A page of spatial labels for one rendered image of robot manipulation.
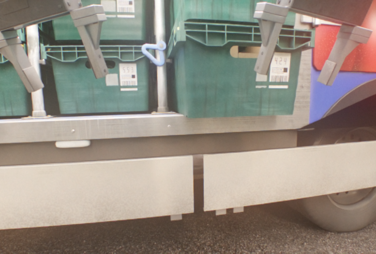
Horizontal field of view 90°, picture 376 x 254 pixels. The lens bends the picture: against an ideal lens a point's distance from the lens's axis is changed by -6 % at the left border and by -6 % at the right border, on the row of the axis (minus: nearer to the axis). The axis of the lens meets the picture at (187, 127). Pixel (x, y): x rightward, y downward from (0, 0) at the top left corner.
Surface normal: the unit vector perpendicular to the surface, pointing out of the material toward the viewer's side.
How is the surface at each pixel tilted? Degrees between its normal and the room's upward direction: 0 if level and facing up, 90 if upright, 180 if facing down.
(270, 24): 113
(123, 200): 90
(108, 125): 90
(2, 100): 92
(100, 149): 90
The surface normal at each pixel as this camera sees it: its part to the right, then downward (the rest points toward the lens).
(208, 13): 0.17, 0.26
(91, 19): -0.04, 0.51
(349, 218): 0.15, -0.24
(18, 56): 0.98, -0.14
